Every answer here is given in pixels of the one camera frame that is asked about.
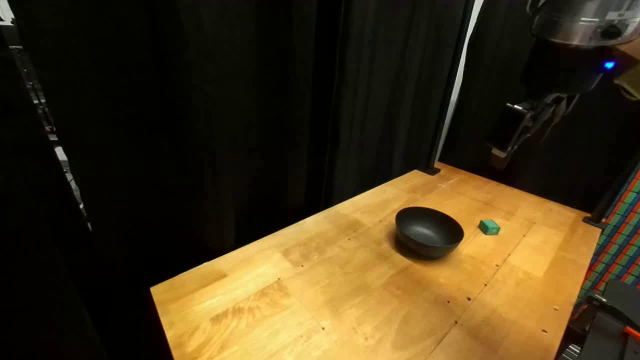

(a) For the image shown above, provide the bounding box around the multicoloured checkered mat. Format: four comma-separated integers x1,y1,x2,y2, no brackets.
575,169,640,307

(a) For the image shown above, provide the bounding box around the black bowl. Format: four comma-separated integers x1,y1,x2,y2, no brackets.
394,206,465,260

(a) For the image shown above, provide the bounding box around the black frame post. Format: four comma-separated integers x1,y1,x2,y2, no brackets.
419,0,477,176
582,159,640,230

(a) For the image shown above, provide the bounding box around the black curtain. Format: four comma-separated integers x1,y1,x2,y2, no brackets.
10,0,471,301
439,0,640,213

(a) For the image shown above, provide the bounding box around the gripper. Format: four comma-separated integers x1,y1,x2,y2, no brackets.
490,39,620,169

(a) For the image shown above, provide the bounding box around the grey equipment with orange clip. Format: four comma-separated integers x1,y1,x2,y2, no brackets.
557,279,640,360

